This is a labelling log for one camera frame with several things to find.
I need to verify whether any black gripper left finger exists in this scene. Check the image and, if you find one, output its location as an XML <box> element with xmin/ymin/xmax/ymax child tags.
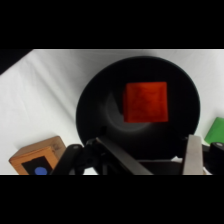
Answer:
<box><xmin>49</xmin><ymin>134</ymin><xmax>154</xmax><ymax>176</ymax></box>

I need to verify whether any small wooden block blue dot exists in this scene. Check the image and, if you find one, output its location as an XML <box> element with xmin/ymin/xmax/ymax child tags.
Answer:
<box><xmin>8</xmin><ymin>135</ymin><xmax>67</xmax><ymax>176</ymax></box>

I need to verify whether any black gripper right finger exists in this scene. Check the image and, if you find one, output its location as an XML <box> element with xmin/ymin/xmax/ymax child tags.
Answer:
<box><xmin>180</xmin><ymin>134</ymin><xmax>224</xmax><ymax>176</ymax></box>

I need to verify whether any red cube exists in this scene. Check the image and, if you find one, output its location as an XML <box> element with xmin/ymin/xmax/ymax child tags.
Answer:
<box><xmin>122</xmin><ymin>81</ymin><xmax>169</xmax><ymax>124</ymax></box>

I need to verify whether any green cube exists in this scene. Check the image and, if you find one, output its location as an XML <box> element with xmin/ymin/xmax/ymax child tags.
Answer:
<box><xmin>203</xmin><ymin>116</ymin><xmax>224</xmax><ymax>146</ymax></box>

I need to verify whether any black bowl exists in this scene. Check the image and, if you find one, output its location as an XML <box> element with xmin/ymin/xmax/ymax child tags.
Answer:
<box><xmin>75</xmin><ymin>55</ymin><xmax>202</xmax><ymax>162</ymax></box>

